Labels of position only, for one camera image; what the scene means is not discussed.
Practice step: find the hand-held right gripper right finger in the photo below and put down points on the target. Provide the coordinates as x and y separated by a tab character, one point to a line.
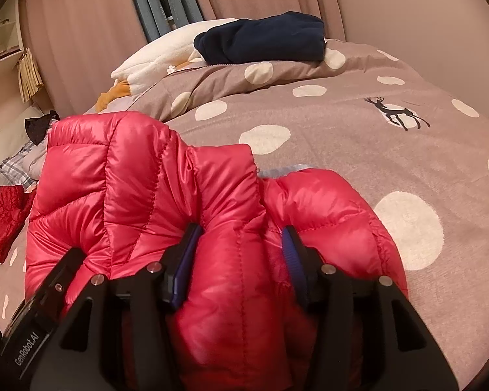
293	262

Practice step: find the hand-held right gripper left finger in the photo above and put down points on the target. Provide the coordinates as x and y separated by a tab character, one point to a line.
183	271

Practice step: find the red puffer jacket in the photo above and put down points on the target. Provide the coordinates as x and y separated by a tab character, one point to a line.
146	179

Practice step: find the red knit sweater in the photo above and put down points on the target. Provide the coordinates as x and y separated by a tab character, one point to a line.
4	220

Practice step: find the brown polka dot duvet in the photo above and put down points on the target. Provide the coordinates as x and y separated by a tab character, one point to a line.
350	150

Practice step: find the grey quilt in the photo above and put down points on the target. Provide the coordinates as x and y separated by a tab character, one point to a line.
34	159

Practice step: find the white plush toy orange feet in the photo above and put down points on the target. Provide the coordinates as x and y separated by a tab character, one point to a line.
155	61

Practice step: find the navy folded garment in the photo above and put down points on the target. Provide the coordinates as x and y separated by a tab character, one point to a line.
265	36

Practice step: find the blue-grey curtain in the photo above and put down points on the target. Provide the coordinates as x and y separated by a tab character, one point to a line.
146	0

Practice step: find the white wall shelf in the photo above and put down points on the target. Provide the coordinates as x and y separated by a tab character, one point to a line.
0	28

